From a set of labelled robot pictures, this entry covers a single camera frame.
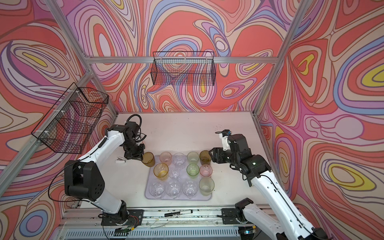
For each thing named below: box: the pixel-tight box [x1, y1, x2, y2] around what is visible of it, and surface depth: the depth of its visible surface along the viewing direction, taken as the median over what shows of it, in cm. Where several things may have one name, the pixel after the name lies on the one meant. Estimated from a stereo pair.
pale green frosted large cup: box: [199, 177, 215, 196], surface depth 82 cm
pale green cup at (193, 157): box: [187, 151, 199, 165], surface depth 90 cm
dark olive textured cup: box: [199, 150, 212, 165], surface depth 90 cm
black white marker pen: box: [164, 209, 193, 217], surface depth 75 cm
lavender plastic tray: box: [145, 154, 215, 201], surface depth 86 cm
